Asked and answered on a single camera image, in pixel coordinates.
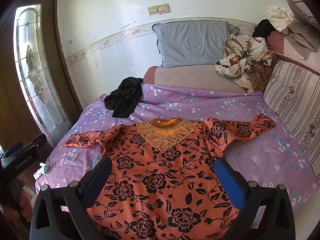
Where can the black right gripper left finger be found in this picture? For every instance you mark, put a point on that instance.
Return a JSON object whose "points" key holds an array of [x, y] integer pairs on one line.
{"points": [[61, 213]]}

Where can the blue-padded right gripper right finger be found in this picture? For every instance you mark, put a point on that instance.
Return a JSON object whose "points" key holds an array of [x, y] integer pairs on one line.
{"points": [[265, 213]]}

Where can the orange black floral blouse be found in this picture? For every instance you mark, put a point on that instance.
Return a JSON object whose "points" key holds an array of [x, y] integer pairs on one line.
{"points": [[163, 184]]}

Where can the pile of clothes on headboard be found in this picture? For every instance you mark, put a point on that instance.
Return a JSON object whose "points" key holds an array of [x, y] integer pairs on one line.
{"points": [[299, 27]]}

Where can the person's left hand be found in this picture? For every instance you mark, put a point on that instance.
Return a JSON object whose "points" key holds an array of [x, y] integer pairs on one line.
{"points": [[11, 214]]}

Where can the white green small object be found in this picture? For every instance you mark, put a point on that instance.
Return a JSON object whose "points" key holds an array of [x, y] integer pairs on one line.
{"points": [[43, 170]]}

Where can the stained glass wooden door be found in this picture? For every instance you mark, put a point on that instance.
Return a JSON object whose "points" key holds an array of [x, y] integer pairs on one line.
{"points": [[37, 95]]}

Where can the black crumpled garment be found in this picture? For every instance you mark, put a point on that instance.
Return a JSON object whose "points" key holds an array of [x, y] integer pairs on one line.
{"points": [[124, 99]]}

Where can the striped floral cushion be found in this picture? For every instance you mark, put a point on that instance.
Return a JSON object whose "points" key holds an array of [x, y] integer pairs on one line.
{"points": [[293, 94]]}

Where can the pink mattress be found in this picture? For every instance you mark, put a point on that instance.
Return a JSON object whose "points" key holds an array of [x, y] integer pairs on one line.
{"points": [[198, 76]]}

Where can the beige patterned crumpled blanket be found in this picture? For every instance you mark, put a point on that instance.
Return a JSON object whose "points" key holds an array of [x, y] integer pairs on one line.
{"points": [[247, 61]]}

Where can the grey pillow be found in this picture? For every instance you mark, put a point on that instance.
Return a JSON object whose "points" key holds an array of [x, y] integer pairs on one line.
{"points": [[187, 43]]}

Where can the beige wall switch panel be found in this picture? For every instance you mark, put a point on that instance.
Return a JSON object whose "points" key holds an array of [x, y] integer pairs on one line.
{"points": [[159, 9]]}

